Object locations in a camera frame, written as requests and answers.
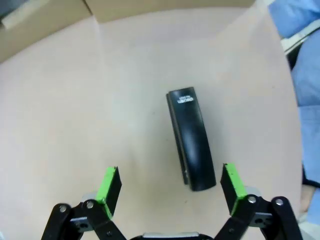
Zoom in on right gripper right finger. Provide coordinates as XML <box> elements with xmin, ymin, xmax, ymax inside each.
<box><xmin>211</xmin><ymin>162</ymin><xmax>304</xmax><ymax>240</ymax></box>

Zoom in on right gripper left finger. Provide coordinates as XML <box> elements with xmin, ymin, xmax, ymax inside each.
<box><xmin>43</xmin><ymin>165</ymin><xmax>131</xmax><ymax>240</ymax></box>

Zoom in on large open cardboard box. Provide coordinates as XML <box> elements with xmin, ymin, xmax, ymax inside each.
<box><xmin>0</xmin><ymin>0</ymin><xmax>97</xmax><ymax>65</ymax></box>

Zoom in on person left hand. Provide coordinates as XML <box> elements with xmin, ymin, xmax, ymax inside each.
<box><xmin>301</xmin><ymin>185</ymin><xmax>320</xmax><ymax>222</ymax></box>

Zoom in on black stapler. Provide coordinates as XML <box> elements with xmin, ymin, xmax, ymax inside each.
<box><xmin>165</xmin><ymin>86</ymin><xmax>217</xmax><ymax>193</ymax></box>

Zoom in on person in blue shirt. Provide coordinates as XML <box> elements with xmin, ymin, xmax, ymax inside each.
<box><xmin>267</xmin><ymin>0</ymin><xmax>320</xmax><ymax>188</ymax></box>

